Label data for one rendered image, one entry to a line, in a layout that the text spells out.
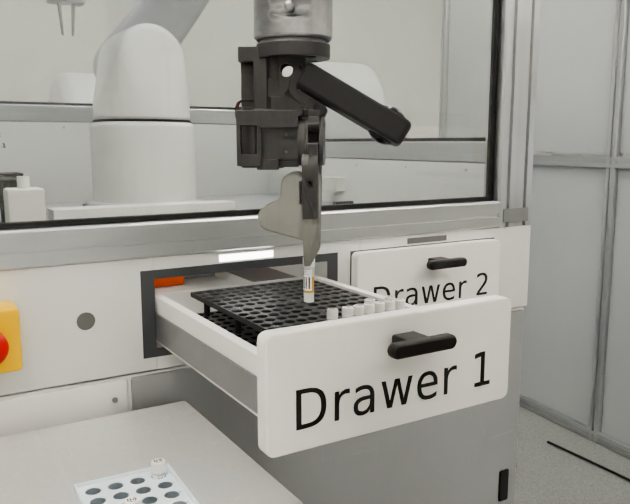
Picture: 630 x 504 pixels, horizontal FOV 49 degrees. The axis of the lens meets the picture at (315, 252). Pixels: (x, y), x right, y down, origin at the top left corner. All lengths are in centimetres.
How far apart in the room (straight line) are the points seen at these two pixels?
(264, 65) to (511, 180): 65
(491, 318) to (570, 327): 210
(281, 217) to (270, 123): 9
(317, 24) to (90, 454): 50
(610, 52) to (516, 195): 150
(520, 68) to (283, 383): 79
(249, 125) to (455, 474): 81
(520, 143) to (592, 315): 158
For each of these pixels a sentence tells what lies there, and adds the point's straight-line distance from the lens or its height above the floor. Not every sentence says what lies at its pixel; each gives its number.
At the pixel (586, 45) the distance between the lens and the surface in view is 278.
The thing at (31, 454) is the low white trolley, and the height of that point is 76.
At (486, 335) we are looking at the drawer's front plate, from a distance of 74.
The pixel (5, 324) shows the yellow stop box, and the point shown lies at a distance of 82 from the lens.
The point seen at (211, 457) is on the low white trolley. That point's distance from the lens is 77.
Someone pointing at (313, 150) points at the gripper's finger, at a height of 108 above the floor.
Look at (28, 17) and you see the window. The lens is 88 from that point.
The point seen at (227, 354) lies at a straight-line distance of 72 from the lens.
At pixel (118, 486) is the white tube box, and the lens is 66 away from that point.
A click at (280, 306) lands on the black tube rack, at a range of 81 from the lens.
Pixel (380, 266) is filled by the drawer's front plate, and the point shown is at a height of 91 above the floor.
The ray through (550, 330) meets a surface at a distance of 292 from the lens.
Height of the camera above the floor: 109
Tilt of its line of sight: 9 degrees down
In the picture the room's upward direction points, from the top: straight up
